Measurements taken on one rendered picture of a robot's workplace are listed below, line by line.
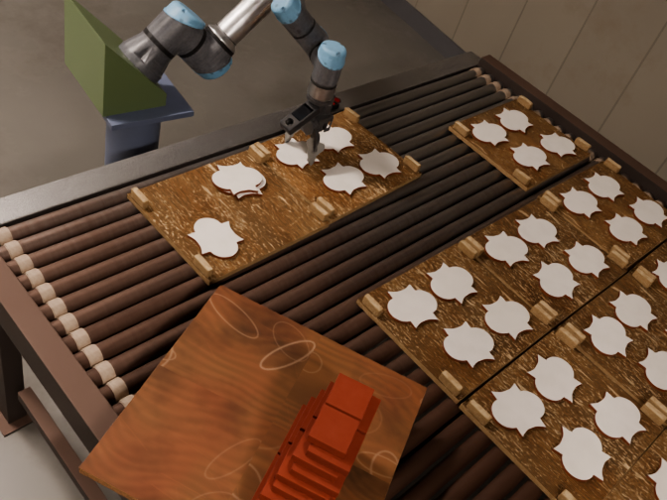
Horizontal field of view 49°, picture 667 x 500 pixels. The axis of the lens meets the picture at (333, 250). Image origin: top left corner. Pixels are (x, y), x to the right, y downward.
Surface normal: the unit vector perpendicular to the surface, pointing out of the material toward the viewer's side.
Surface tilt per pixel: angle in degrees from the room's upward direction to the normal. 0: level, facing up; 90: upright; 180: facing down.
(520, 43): 90
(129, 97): 90
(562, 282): 0
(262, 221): 0
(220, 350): 0
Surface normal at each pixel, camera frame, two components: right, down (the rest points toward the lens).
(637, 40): -0.80, 0.26
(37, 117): 0.25, -0.68
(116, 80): 0.57, 0.68
